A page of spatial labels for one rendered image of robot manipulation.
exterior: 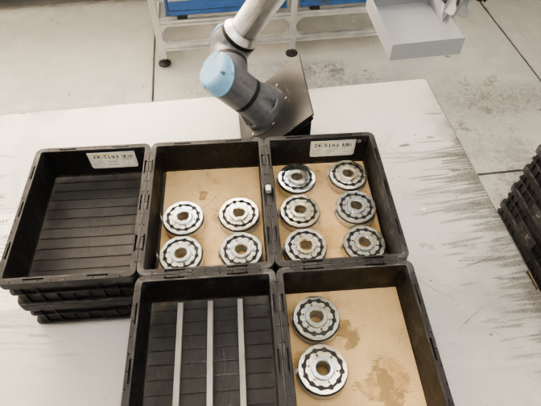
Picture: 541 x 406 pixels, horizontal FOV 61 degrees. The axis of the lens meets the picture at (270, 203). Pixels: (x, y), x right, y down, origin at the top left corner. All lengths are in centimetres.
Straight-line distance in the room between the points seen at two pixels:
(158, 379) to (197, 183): 53
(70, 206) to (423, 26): 113
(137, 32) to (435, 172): 249
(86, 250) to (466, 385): 97
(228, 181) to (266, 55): 196
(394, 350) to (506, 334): 36
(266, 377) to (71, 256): 56
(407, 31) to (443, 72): 175
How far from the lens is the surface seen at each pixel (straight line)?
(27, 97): 318
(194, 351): 104
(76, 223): 128
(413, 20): 152
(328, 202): 123
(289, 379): 91
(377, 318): 108
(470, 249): 141
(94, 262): 120
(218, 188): 126
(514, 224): 212
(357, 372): 103
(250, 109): 138
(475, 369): 125
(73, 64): 332
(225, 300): 108
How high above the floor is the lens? 180
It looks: 53 degrees down
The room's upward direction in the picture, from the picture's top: straight up
